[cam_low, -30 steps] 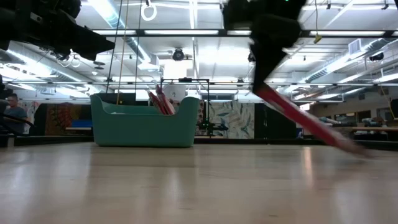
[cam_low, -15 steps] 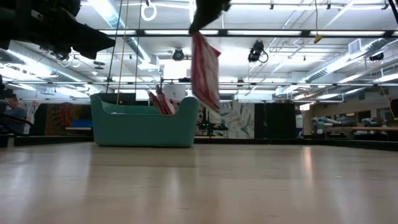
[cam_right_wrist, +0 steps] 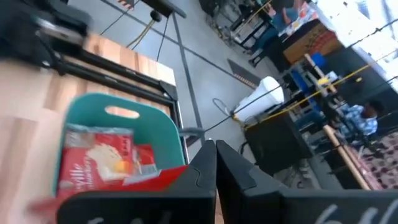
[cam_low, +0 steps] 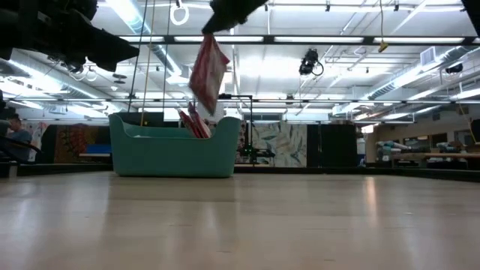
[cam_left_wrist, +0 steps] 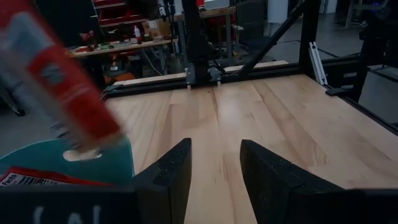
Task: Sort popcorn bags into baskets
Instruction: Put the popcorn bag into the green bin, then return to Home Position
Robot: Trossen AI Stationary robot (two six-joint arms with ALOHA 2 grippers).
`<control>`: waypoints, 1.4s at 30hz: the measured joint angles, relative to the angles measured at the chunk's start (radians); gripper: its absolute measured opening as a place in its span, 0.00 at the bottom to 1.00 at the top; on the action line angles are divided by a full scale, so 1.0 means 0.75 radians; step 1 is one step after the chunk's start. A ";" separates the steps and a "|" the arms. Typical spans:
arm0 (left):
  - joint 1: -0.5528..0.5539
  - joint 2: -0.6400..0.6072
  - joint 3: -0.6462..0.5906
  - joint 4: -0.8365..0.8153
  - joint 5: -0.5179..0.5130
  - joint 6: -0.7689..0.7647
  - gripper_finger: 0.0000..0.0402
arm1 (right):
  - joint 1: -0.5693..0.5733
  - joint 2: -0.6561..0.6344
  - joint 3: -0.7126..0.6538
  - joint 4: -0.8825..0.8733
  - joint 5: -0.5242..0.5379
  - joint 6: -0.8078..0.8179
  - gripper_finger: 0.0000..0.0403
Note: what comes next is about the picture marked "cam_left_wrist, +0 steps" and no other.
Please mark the black aluminium table frame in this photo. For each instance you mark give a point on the black aluminium table frame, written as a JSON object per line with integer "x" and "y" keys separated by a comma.
{"x": 309, "y": 31}

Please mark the red shelving unit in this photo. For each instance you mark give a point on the red shelving unit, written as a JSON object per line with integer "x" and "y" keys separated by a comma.
{"x": 115, "y": 14}

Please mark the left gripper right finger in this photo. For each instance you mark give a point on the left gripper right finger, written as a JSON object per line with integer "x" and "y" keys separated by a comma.
{"x": 280, "y": 193}

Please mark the wooden workbench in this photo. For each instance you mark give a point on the wooden workbench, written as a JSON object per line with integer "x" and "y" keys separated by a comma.
{"x": 124, "y": 47}

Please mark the cardboard box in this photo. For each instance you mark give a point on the cardboard box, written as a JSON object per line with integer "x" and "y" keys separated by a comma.
{"x": 157, "y": 28}

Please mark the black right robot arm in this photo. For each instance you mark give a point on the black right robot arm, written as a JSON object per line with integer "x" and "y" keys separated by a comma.
{"x": 197, "y": 37}

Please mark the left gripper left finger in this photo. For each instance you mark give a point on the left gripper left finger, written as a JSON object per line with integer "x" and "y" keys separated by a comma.
{"x": 168, "y": 186}

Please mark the silver aluminium extrusion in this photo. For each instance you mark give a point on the silver aluminium extrusion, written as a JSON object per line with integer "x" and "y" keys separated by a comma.
{"x": 317, "y": 63}

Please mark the teal plastic basket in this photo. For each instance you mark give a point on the teal plastic basket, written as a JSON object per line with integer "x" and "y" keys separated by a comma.
{"x": 109, "y": 168}

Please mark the orange shop vacuum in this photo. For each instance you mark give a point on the orange shop vacuum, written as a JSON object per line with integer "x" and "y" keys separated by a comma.
{"x": 116, "y": 71}

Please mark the white cabinet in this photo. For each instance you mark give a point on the white cabinet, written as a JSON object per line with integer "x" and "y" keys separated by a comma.
{"x": 280, "y": 11}

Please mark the red popcorn bag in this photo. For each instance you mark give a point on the red popcorn bag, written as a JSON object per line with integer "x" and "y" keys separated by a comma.
{"x": 31, "y": 179}
{"x": 71, "y": 93}

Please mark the white bottle red cap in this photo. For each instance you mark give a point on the white bottle red cap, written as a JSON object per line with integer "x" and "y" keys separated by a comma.
{"x": 137, "y": 32}

